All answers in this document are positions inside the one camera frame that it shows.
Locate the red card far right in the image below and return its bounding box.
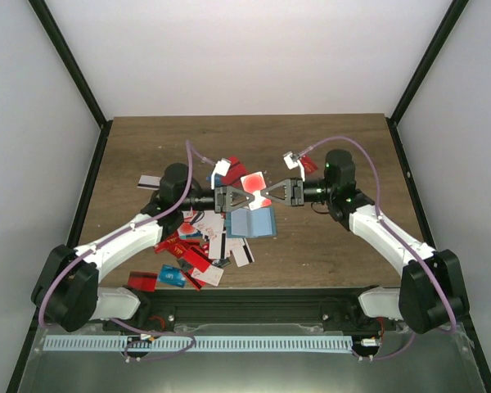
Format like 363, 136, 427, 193
300, 155, 318, 174

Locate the teal card holder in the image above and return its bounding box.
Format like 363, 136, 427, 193
224, 206, 277, 238

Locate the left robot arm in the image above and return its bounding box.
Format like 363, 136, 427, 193
31, 163, 255, 332

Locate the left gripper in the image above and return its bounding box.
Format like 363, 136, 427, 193
179, 185, 256, 215

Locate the red card in pile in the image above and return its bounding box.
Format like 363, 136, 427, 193
180, 246, 212, 273

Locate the white card red circle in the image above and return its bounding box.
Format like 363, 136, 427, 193
241, 171, 272, 210

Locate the white magnetic stripe card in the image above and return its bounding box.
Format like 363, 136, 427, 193
231, 238, 255, 268

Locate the blue card bottom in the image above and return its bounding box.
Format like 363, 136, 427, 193
158, 264, 187, 288

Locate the large white card pile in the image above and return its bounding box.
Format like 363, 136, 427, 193
190, 210, 224, 240

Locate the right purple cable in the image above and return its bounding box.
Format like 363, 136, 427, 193
298, 136, 458, 364

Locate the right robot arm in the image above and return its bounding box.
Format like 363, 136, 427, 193
260, 149, 470, 334

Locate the light blue slotted rail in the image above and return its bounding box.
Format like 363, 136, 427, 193
43, 335, 353, 354

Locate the white card bottom centre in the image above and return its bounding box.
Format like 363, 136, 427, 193
191, 265, 224, 287

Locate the black aluminium frame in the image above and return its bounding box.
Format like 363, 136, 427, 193
6, 0, 491, 393

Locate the white striped card left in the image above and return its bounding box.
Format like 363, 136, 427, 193
137, 175, 161, 191

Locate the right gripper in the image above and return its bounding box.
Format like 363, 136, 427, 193
261, 178, 336, 208

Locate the dark red striped card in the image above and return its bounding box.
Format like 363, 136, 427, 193
127, 271, 158, 292

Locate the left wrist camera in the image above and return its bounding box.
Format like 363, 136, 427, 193
212, 158, 232, 177

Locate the red magnetic stripe card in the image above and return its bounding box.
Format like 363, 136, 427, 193
221, 156, 249, 187

